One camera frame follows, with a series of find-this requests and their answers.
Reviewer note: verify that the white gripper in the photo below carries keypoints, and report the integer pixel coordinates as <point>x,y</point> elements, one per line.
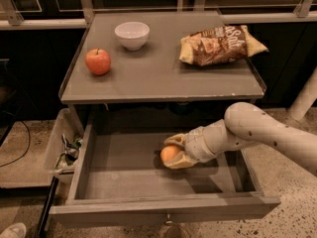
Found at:
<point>195,146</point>

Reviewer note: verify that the drawer handle knob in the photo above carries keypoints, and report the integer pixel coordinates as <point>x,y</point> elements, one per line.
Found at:
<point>168,221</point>

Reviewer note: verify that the metal railing frame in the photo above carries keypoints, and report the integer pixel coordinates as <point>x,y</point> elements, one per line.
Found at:
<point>46,14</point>

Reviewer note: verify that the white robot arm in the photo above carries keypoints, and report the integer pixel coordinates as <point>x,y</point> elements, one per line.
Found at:
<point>243,125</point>

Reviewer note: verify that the red apple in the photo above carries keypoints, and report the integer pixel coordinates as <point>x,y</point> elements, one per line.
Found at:
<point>98,61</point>

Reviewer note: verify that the white bowl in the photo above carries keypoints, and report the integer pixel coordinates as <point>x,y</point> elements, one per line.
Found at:
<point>132,35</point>

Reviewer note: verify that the open grey top drawer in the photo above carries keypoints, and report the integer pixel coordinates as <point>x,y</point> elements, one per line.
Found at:
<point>120,180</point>

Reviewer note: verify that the brown chip bag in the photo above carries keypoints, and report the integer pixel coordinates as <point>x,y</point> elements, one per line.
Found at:
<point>219,45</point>

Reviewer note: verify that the orange fruit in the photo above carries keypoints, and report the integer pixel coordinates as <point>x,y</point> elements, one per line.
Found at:
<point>168,153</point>

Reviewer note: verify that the white shoe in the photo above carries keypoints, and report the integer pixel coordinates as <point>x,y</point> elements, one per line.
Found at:
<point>16,230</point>

